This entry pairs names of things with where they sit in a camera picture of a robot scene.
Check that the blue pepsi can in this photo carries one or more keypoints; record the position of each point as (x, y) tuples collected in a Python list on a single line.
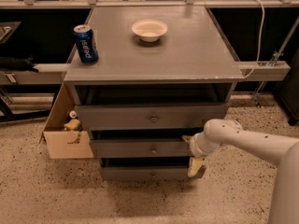
[(85, 44)]

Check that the black cloth on rail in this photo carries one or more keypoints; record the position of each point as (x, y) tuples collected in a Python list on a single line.
[(17, 64)]

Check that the white bowl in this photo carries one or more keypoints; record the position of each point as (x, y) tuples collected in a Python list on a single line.
[(149, 30)]

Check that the cardboard box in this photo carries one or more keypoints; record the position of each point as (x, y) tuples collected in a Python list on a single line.
[(61, 143)]

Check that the grey bottom drawer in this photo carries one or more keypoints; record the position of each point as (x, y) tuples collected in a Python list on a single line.
[(144, 173)]

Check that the yellow object in box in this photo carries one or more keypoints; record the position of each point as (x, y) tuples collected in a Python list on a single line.
[(72, 125)]

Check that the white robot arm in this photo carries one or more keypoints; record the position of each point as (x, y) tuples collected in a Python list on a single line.
[(281, 151)]

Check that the grey top drawer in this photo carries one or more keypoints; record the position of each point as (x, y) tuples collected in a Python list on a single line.
[(143, 117)]

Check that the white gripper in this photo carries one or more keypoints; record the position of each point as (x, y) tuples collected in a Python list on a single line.
[(196, 146)]

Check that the grey drawer cabinet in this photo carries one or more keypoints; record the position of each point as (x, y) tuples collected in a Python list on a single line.
[(155, 93)]

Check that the grey drawer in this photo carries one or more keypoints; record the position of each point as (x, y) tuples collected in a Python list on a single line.
[(144, 173), (143, 117), (143, 148)]

